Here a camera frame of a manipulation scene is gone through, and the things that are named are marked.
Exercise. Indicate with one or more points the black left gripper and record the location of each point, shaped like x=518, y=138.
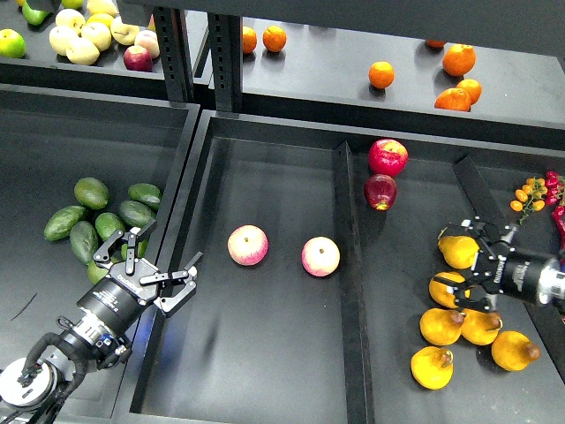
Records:
x=119, y=291

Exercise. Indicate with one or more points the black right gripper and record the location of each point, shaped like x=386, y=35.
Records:
x=501, y=268

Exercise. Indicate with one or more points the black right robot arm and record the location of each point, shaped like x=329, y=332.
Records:
x=491, y=265

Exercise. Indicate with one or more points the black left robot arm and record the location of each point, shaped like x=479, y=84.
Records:
x=36, y=387

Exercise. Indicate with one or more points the yellow pear top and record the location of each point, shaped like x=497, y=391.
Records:
x=459, y=251

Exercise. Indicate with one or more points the avocado centre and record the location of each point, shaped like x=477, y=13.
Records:
x=107, y=223

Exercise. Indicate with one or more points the avocado lower left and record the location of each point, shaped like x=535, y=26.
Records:
x=84, y=241

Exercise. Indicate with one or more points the avocado top right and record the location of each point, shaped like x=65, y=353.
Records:
x=146, y=193

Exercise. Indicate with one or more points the avocado far left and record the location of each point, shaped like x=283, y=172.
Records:
x=59, y=226

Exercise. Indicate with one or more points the avocado top left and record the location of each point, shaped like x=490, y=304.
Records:
x=92, y=193

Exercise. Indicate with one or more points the pale yellow pear front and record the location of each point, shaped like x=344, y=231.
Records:
x=82, y=51

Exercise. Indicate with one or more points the pale yellow pear right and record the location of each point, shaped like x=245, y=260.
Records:
x=124, y=34

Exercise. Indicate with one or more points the pale yellow pear centre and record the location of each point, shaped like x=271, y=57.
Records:
x=98, y=33

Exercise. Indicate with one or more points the orange cherry tomato bunch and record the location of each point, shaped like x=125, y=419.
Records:
x=529, y=199

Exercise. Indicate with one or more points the black right bin divider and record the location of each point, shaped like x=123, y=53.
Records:
x=546, y=319

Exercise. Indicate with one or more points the black bin divider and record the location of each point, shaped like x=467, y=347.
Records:
x=356, y=352
x=546, y=319

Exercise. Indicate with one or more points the red chili peppers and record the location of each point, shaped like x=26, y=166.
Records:
x=555, y=197

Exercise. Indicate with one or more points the pink apple left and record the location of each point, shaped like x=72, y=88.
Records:
x=247, y=245

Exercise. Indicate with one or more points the pink apple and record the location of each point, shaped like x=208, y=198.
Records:
x=247, y=245
x=320, y=256

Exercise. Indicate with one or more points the dark red apple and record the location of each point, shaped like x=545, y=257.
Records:
x=380, y=192

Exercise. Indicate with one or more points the bright red apple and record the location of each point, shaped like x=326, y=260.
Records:
x=388, y=157

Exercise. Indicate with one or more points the pink apple right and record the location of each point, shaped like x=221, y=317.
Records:
x=320, y=256

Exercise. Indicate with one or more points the black middle bin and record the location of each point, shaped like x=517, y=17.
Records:
x=264, y=343

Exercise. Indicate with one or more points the black bin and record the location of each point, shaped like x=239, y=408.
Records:
x=49, y=139
x=264, y=343

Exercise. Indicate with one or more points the black left bin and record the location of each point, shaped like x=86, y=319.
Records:
x=49, y=139

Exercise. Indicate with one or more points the orange on shelf front right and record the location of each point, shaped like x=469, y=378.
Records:
x=453, y=99

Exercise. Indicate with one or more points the orange on shelf small right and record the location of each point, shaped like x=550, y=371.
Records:
x=472, y=87

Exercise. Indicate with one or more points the large orange on shelf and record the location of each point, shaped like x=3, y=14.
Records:
x=459, y=59

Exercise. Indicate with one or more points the orange on shelf middle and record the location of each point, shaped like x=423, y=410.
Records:
x=381, y=74

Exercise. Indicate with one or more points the red apple on shelf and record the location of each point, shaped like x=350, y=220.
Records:
x=138, y=58

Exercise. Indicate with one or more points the peach on shelf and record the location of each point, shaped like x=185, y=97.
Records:
x=148, y=40

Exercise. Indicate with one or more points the black shelf post left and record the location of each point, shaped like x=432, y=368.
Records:
x=172, y=37

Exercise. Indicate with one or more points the black shelf post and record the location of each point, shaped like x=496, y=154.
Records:
x=225, y=43
x=172, y=37

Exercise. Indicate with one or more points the black shelf post right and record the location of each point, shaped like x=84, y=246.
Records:
x=225, y=43

